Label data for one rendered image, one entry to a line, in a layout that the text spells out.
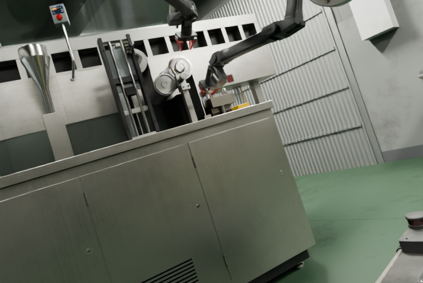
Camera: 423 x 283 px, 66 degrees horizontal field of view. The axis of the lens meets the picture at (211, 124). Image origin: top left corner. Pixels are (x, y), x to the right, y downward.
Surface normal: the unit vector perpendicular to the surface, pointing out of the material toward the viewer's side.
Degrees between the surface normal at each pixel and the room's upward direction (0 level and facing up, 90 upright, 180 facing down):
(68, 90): 90
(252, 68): 90
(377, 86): 90
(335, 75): 90
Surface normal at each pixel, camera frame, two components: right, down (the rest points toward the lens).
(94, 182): 0.39, -0.18
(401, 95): -0.72, 0.19
